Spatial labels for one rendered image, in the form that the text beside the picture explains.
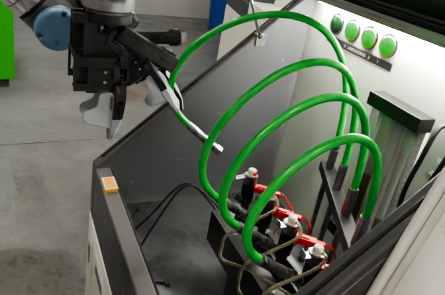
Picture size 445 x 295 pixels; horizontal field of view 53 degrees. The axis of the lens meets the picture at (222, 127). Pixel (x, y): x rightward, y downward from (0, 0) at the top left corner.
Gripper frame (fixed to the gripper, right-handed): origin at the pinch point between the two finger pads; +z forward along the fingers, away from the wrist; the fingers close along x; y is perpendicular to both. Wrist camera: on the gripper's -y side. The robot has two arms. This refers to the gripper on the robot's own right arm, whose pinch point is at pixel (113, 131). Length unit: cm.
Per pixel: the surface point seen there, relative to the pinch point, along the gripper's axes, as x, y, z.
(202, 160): 8.4, -13.1, 1.6
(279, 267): 24.5, -21.6, 12.3
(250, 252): 24.5, -15.5, 8.0
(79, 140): -224, -27, 121
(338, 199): 11.3, -43.0, 11.1
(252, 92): 8.5, -20.0, -10.6
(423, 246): 38.6, -31.2, -1.8
